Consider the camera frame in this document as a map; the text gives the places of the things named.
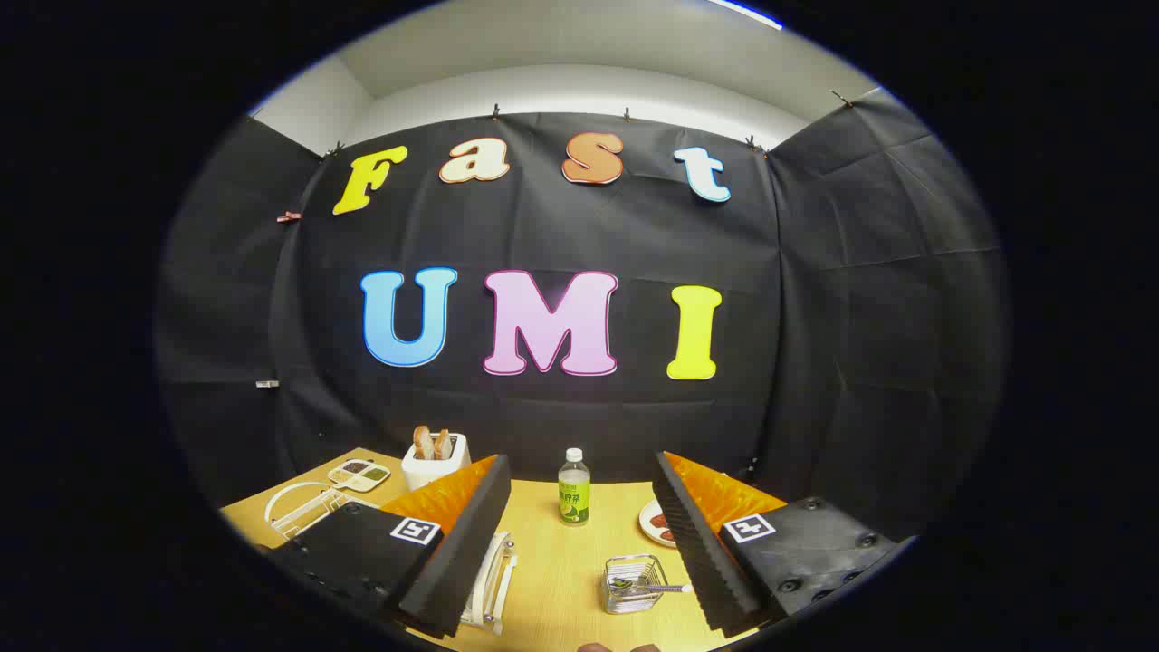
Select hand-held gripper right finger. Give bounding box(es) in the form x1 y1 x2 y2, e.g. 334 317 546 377
652 451 906 639

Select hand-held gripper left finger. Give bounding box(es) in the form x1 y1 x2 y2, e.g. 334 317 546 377
272 455 512 639

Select clear wire basket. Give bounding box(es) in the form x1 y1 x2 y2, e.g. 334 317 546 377
602 554 669 615

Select white wire dish rack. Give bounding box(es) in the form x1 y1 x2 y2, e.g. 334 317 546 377
264 483 519 635

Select white plate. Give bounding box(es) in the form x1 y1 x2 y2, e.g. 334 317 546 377
638 499 680 548

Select white toaster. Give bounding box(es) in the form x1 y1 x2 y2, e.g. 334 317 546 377
401 433 471 492

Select green label drink bottle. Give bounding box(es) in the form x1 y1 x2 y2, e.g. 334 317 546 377
558 447 591 526

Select small divided condiment tray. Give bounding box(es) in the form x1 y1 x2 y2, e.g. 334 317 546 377
328 459 391 492

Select black backdrop cloth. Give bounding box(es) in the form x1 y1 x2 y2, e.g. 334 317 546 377
154 89 1011 544

